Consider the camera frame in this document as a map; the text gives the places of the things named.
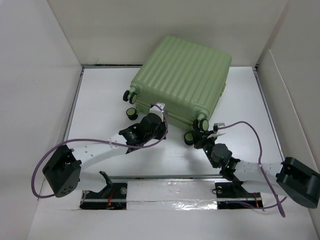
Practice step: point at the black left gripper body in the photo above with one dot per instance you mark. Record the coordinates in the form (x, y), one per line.
(159, 134)

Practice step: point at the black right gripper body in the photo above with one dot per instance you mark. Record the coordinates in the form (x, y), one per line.
(205, 143)

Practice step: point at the green hard-shell suitcase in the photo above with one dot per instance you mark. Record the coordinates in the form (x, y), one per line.
(187, 77)

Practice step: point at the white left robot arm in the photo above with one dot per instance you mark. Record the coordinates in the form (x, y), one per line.
(64, 171)

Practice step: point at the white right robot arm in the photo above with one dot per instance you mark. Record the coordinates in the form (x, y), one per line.
(290, 178)

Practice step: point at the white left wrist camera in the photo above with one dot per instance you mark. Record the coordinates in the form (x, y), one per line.
(157, 109)

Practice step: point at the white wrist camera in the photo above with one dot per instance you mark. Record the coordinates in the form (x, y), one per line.
(157, 109)
(216, 131)

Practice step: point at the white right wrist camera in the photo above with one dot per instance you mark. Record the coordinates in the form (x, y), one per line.
(216, 131)

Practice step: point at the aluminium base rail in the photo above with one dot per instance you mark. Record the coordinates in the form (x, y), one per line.
(184, 194)

